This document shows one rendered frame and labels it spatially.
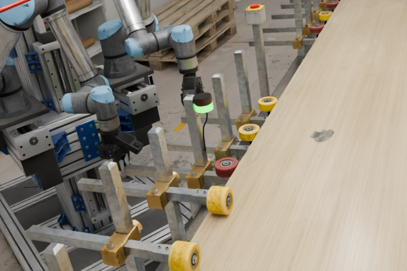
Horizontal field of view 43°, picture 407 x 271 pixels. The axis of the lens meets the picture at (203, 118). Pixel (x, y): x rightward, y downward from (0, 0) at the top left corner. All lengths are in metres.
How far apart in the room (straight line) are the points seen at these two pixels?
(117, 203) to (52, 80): 1.07
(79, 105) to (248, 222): 0.75
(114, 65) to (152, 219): 0.89
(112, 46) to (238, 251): 1.22
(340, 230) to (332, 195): 0.16
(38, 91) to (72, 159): 0.35
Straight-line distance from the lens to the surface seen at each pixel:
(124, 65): 2.33
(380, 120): 1.96
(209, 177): 1.80
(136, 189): 1.62
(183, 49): 1.86
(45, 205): 3.20
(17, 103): 2.21
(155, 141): 1.53
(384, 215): 1.49
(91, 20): 5.05
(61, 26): 1.95
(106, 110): 1.84
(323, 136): 1.84
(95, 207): 2.65
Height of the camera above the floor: 1.80
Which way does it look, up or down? 25 degrees down
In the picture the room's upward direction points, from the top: 10 degrees counter-clockwise
